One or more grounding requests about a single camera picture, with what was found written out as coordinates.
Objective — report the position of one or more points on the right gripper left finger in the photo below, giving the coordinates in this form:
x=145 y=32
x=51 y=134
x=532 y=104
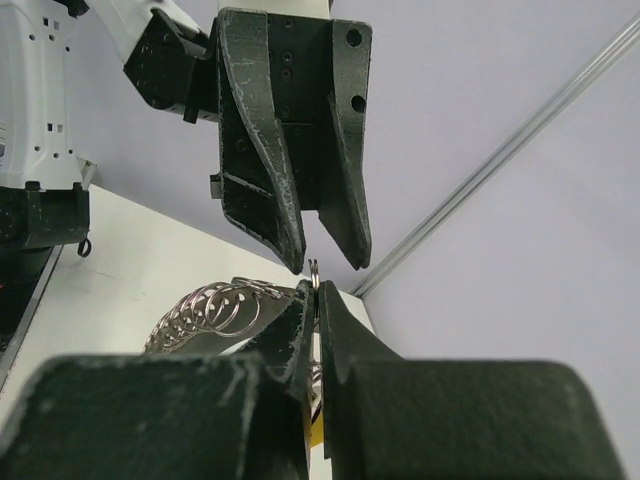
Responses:
x=183 y=416

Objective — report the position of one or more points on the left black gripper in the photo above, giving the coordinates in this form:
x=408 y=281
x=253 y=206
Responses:
x=292 y=112

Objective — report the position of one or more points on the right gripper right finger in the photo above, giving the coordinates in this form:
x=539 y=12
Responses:
x=388 y=417

